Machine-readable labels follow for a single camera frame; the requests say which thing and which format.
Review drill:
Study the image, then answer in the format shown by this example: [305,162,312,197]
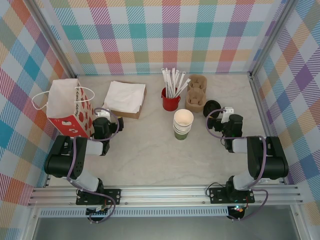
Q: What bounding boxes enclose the brown pulp cup carrier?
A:
[184,98,206,114]
[184,74,208,114]

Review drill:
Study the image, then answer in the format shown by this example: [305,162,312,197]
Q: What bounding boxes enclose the red white paper gift bag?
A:
[31,78,96,139]

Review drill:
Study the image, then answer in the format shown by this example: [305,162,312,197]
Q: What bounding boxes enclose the brown cardboard napkin tray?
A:
[101,99,144,120]

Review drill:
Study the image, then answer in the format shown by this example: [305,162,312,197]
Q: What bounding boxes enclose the white paper napkin stack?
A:
[103,80,147,114]

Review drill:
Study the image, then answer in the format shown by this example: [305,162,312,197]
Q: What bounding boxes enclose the red metal bucket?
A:
[161,86,181,112]

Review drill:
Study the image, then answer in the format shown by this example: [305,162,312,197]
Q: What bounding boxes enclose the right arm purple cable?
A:
[205,108,270,223]

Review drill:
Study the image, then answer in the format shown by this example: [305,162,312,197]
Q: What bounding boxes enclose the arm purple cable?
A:
[205,108,270,223]
[66,107,120,225]

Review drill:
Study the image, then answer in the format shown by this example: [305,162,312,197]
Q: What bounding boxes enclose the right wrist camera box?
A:
[221,106,236,123]

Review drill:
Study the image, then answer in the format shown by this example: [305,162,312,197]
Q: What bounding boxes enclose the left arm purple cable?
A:
[66,107,120,225]

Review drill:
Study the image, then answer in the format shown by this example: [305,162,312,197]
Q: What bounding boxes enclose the aluminium side rail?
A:
[249,72,287,186]
[41,172,52,188]

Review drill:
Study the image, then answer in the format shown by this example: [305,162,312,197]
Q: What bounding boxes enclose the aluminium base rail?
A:
[27,184,304,209]

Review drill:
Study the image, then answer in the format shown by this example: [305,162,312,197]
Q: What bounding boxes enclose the slotted grey cable duct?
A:
[39,209,230,218]

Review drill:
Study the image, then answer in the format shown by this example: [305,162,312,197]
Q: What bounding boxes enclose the aluminium frame post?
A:
[249,0,300,79]
[29,0,78,79]

